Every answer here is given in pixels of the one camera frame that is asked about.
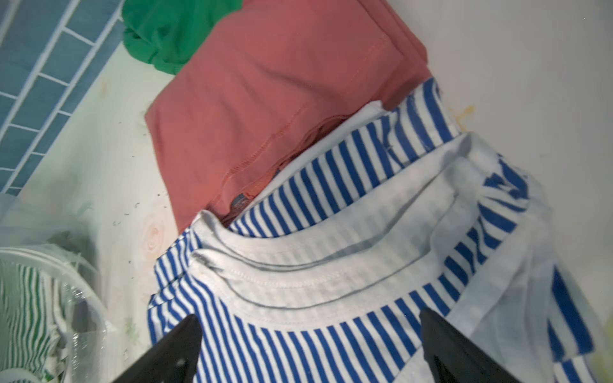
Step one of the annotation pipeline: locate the blue white striped garment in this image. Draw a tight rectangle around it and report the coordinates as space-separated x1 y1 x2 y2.
147 79 604 382

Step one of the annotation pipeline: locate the clear plastic vacuum bag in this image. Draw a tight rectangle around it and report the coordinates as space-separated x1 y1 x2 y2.
1 194 116 382

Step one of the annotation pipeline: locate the red garment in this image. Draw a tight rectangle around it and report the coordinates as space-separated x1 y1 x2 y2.
145 1 431 230

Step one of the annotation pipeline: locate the floral table mat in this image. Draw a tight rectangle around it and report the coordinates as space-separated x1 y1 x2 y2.
22 1 612 382

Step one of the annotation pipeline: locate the green white striped garment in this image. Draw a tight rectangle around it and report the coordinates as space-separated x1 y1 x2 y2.
1 261 65 382

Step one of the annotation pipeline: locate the white patterned tank top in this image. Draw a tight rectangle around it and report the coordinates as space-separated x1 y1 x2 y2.
248 100 398 202

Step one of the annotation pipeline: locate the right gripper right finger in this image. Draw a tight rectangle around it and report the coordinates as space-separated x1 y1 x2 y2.
420 308 517 383

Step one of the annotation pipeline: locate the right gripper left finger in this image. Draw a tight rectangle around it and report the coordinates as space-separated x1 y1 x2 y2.
114 314 203 383

